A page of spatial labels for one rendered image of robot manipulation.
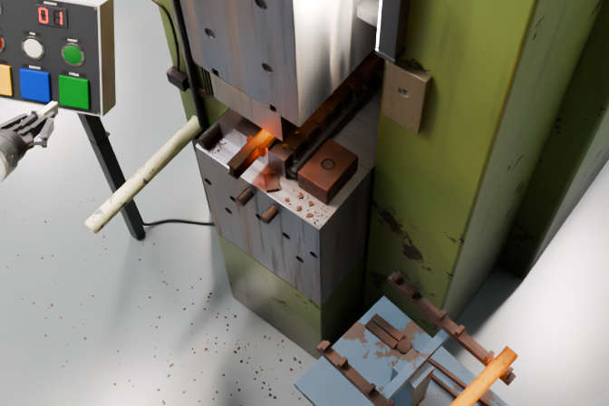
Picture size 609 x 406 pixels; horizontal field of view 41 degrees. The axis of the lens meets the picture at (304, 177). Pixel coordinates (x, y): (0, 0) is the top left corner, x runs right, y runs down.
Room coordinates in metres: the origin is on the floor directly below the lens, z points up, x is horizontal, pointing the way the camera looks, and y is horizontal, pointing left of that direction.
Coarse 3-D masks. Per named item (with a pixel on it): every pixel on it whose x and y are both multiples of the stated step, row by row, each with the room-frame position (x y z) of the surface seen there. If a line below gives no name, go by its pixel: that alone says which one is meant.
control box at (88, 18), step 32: (0, 0) 1.36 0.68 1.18; (32, 0) 1.35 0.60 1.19; (64, 0) 1.33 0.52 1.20; (96, 0) 1.34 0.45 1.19; (0, 32) 1.33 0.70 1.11; (32, 32) 1.31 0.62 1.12; (64, 32) 1.30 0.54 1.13; (96, 32) 1.28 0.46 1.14; (32, 64) 1.28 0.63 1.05; (64, 64) 1.26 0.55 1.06; (96, 64) 1.25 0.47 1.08; (0, 96) 1.25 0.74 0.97; (96, 96) 1.21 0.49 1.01
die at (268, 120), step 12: (216, 72) 1.13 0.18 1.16; (216, 84) 1.13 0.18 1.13; (228, 84) 1.10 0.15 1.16; (216, 96) 1.13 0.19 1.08; (228, 96) 1.11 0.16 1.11; (240, 96) 1.08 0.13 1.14; (240, 108) 1.09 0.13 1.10; (252, 108) 1.06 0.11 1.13; (264, 108) 1.04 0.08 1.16; (252, 120) 1.06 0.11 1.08; (264, 120) 1.04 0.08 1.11; (276, 120) 1.02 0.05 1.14; (276, 132) 1.02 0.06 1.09; (288, 132) 1.02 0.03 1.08
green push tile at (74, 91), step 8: (64, 80) 1.24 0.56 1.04; (72, 80) 1.23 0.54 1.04; (80, 80) 1.23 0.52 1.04; (88, 80) 1.23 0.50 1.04; (64, 88) 1.23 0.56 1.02; (72, 88) 1.22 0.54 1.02; (80, 88) 1.22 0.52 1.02; (88, 88) 1.22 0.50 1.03; (64, 96) 1.22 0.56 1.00; (72, 96) 1.21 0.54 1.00; (80, 96) 1.21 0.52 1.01; (88, 96) 1.21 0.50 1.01; (64, 104) 1.21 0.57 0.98; (72, 104) 1.20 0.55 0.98; (80, 104) 1.20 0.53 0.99; (88, 104) 1.20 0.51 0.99
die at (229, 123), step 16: (368, 64) 1.28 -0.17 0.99; (352, 80) 1.23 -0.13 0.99; (320, 112) 1.14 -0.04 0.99; (336, 112) 1.16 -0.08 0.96; (224, 128) 1.13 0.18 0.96; (240, 128) 1.11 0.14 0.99; (256, 128) 1.10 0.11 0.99; (304, 128) 1.10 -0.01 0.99; (240, 144) 1.10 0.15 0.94; (272, 144) 1.05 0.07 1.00; (288, 144) 1.05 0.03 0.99; (304, 144) 1.07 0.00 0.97; (272, 160) 1.03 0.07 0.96; (288, 160) 1.02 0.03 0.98
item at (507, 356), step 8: (504, 352) 0.53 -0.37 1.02; (512, 352) 0.53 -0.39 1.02; (496, 360) 0.51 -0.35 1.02; (504, 360) 0.51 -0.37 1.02; (512, 360) 0.51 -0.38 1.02; (488, 368) 0.50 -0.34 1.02; (496, 368) 0.50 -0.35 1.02; (504, 368) 0.50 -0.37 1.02; (480, 376) 0.48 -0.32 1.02; (488, 376) 0.48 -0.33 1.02; (496, 376) 0.48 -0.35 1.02; (472, 384) 0.47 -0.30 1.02; (480, 384) 0.47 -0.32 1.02; (488, 384) 0.47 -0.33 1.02; (464, 392) 0.45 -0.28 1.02; (472, 392) 0.45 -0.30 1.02; (480, 392) 0.45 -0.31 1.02; (456, 400) 0.44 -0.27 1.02; (464, 400) 0.44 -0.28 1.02; (472, 400) 0.44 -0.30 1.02
